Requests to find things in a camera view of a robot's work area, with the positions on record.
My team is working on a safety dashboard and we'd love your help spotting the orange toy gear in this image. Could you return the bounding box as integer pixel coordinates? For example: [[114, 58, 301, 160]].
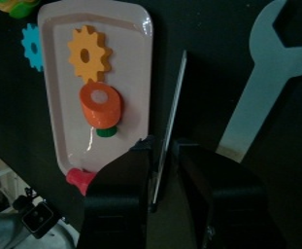
[[66, 24, 114, 84]]

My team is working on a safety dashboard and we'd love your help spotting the light blue toy wrench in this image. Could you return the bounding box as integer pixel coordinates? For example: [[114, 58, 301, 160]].
[[216, 0, 302, 163]]

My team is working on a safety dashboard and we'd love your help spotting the yellow green toy food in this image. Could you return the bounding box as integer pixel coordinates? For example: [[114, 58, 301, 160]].
[[0, 0, 43, 19]]

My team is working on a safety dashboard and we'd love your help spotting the orange toy carrot piece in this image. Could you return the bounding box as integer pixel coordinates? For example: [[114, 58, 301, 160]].
[[77, 80, 125, 139]]

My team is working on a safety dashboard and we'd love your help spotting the red toy piece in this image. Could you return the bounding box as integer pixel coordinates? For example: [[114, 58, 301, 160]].
[[65, 167, 98, 197]]

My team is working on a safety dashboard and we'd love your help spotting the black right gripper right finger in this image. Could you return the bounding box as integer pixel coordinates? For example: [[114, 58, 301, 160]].
[[170, 138, 289, 249]]

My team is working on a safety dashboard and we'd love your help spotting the thin metal rod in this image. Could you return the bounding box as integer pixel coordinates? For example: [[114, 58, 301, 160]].
[[149, 49, 188, 206]]

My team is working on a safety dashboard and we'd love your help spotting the cyan toy gear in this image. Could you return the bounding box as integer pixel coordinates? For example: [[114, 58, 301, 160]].
[[20, 22, 45, 73]]

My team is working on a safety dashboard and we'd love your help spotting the black camera device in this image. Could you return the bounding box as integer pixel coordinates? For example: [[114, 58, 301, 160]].
[[12, 187, 62, 240]]

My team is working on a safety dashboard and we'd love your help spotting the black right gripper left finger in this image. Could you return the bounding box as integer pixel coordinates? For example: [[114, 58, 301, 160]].
[[76, 135, 156, 249]]

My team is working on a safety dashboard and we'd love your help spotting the pink plastic cutting board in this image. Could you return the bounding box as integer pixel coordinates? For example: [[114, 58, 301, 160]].
[[36, 0, 154, 177]]

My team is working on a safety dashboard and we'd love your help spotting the grey cloth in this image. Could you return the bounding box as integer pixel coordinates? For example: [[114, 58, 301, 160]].
[[0, 212, 78, 249]]

